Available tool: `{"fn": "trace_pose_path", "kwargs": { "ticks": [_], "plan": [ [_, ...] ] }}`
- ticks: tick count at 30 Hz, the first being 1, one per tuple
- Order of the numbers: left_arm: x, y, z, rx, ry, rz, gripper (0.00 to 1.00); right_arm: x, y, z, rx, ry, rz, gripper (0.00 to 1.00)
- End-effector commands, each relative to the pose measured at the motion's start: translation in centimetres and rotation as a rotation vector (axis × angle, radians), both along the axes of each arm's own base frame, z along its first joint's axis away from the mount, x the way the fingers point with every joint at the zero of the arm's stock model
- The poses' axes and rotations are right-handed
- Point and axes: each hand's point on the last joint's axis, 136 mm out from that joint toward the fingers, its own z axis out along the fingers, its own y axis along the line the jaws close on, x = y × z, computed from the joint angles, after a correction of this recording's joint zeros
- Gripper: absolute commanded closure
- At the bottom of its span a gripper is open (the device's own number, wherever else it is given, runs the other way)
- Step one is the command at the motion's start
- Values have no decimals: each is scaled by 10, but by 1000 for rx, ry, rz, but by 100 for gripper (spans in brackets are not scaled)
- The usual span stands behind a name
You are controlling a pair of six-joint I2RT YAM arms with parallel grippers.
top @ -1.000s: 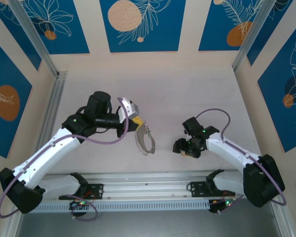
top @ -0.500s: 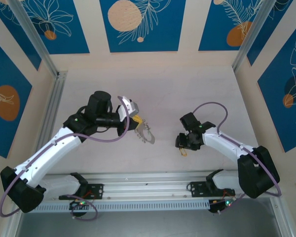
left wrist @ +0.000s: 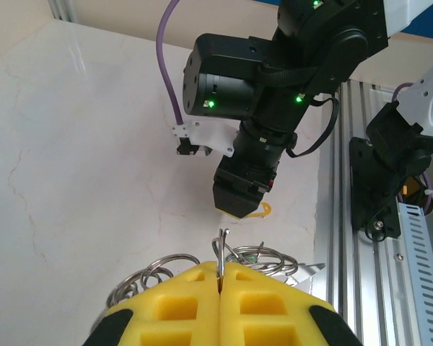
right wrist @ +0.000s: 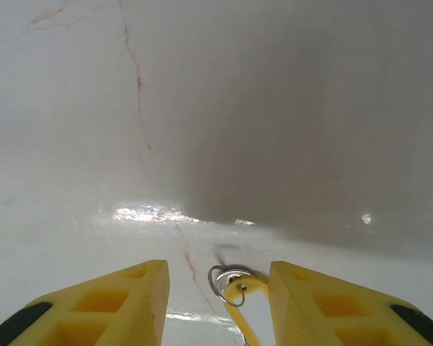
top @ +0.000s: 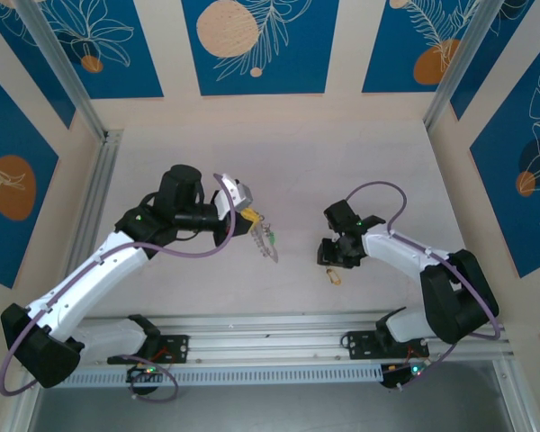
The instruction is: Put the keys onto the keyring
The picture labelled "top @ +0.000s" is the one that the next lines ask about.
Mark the aluminium frame post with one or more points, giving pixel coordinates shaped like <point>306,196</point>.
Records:
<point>459,67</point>
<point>63,67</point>

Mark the blue floral wall panel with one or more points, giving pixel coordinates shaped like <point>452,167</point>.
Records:
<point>486,81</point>
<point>499,202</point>
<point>31,76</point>
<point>9,135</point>
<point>387,45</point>
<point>297,67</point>
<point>117,81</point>

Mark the green plastic key tag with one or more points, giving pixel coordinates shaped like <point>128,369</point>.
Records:
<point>273,237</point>

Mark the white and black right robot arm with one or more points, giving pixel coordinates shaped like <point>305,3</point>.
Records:
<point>400,252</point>

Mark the aluminium front frame rails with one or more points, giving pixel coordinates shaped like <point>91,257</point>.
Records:
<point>261,344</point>

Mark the black controller board with LEDs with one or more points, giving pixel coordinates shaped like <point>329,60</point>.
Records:
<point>140,372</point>
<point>393,377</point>

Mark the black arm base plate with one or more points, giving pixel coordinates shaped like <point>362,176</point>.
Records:
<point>177,348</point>
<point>357,344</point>

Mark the aluminium side frame rail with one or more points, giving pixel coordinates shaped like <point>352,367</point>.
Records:
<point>103,171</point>

